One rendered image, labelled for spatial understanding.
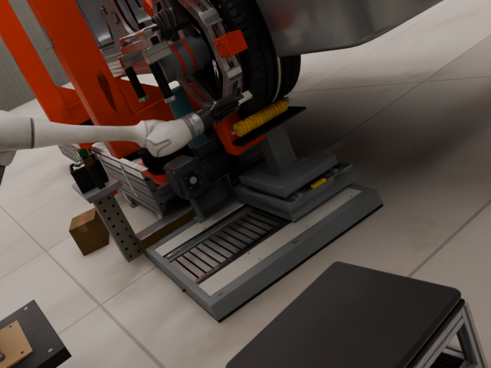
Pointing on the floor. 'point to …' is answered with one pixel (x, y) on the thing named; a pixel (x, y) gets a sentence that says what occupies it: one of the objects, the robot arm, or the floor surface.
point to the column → (118, 226)
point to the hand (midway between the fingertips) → (242, 97)
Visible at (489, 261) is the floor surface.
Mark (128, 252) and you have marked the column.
